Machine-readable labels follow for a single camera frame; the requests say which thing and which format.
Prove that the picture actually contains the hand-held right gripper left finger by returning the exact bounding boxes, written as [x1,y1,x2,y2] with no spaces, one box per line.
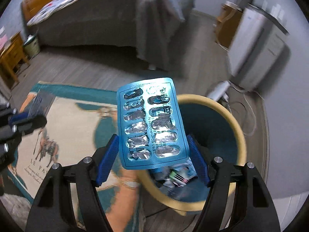
[25,134,120,232]

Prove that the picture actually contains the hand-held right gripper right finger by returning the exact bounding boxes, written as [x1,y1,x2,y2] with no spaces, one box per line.
[186,134,282,232]

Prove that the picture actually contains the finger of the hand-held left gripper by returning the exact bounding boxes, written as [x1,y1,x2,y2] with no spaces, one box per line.
[8,115,48,139]
[0,103,32,126]

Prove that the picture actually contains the yellow-rimmed blue waste bin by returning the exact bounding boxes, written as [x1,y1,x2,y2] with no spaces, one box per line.
[139,94,247,217]

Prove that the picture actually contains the blue blister pack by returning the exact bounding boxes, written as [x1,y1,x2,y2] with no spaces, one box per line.
[116,77,192,170]

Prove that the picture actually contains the grey fuzzy blanket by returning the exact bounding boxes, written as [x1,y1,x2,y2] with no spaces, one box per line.
[0,193,33,223]

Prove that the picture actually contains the wooden nightstand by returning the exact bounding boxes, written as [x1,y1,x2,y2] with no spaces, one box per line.
[0,31,31,83]

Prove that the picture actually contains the small green white wastebasket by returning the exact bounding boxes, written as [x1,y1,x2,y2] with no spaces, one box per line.
[23,35,41,59]

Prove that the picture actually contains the white power strip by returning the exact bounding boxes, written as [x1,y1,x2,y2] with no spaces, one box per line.
[207,80,231,101]

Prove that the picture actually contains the wooden bed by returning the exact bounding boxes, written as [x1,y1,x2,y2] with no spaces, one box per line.
[21,0,196,72]

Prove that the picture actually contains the white air purifier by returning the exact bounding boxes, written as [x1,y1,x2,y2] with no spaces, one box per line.
[226,3,290,93]

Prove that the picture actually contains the grey hanging blanket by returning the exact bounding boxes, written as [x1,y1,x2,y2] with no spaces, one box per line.
[136,0,192,72]

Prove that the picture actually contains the blue printed duvet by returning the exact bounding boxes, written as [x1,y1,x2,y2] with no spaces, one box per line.
[26,0,194,27]

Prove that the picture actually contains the wooden cabinet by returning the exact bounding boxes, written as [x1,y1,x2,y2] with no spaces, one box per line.
[214,1,243,50]

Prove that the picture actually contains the white router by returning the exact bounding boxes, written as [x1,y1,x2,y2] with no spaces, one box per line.
[260,0,286,18]

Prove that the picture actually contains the white cable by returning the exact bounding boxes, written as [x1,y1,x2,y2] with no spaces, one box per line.
[226,82,258,136]

